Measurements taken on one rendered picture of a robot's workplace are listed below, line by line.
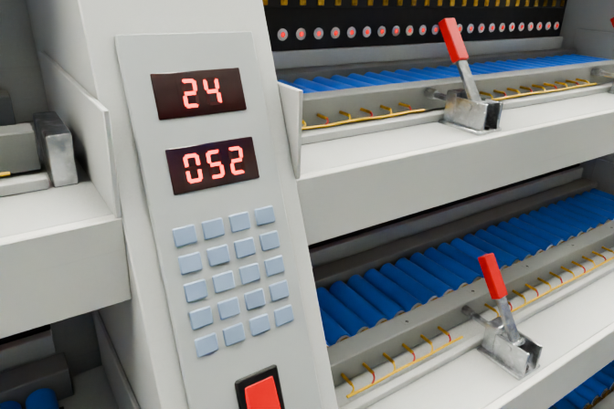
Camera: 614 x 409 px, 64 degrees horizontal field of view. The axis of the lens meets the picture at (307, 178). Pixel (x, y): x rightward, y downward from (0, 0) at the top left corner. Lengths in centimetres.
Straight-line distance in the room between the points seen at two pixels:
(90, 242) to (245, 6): 14
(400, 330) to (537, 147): 19
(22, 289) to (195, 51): 13
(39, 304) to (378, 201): 20
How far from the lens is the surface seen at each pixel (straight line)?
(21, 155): 30
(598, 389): 72
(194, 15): 27
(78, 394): 42
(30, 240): 24
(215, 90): 25
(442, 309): 45
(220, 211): 25
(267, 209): 26
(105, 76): 25
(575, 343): 50
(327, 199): 29
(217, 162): 25
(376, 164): 31
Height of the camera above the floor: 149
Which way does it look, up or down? 3 degrees down
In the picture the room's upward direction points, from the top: 10 degrees counter-clockwise
